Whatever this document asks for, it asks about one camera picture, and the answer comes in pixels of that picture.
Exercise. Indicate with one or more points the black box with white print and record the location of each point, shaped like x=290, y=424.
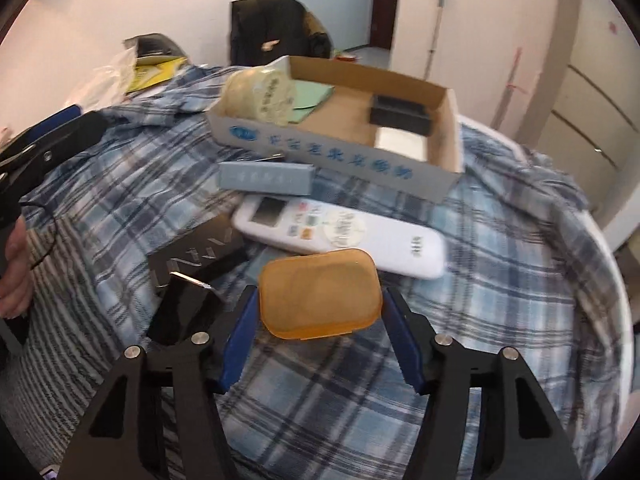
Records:
x=200, y=250

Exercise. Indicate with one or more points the cardboard box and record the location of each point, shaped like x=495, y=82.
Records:
x=340, y=120

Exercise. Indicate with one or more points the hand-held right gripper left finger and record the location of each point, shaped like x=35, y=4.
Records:
x=240, y=340

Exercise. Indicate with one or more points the dark red door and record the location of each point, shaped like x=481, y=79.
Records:
x=385, y=5

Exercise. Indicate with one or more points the grey striped cloth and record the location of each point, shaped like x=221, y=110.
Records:
x=75, y=350

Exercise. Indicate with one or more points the grey blue box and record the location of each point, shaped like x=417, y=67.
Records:
x=265, y=177

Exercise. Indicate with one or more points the beige refrigerator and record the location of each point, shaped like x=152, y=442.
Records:
x=590, y=60

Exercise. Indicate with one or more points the blue plaid cloth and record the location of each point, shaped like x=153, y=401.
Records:
x=350, y=385

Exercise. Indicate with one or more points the green snap pouch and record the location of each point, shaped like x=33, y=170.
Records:
x=310, y=100

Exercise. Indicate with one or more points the white square box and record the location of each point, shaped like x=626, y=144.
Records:
x=402, y=145

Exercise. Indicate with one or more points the black jacket covered chair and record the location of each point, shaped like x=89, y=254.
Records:
x=265, y=25

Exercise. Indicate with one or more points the person's left hand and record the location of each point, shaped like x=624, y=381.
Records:
x=17, y=275

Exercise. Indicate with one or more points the white plastic bag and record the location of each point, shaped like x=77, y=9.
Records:
x=105, y=80

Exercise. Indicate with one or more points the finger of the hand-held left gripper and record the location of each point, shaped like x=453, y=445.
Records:
x=65, y=135
x=55, y=121

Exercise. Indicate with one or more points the black foam tray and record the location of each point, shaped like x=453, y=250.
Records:
x=400, y=112

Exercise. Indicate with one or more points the orange plastic box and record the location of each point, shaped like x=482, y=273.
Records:
x=320, y=292

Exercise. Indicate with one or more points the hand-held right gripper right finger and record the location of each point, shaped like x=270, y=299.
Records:
x=402, y=340

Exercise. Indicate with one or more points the cream tape roll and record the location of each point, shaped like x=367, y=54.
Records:
x=260, y=95

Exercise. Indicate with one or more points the yellow bag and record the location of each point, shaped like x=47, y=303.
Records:
x=155, y=72

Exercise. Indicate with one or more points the white remote control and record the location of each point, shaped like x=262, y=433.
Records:
x=390, y=245

